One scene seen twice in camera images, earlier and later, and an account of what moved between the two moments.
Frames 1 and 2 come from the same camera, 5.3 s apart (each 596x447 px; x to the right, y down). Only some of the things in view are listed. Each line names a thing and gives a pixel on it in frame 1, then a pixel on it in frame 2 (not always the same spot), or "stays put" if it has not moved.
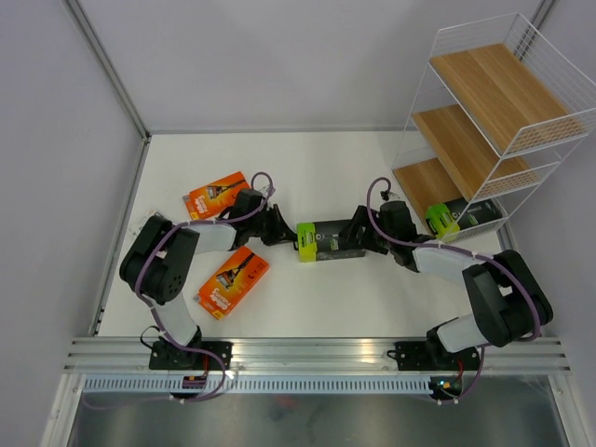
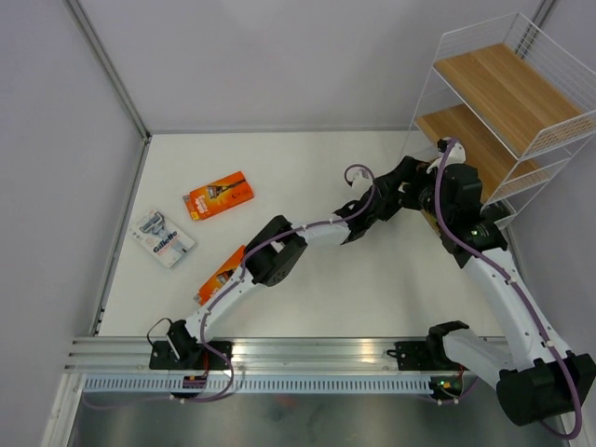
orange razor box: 211,201 stays put
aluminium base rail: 308,357 stays put
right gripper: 359,218 → 419,177
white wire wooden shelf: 496,111 stays put
